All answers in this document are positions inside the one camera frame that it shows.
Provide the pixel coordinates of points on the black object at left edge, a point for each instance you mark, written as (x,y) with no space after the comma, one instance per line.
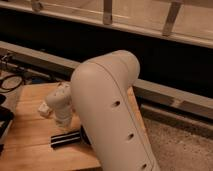
(6,116)

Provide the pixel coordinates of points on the black striped eraser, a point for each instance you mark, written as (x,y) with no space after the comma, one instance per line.
(65,139)

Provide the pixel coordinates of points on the small white block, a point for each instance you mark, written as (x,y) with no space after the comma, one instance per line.
(44,110)

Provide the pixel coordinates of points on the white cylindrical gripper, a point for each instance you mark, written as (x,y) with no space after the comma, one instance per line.
(59,101)

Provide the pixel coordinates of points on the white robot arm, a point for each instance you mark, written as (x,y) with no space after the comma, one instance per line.
(98,94)

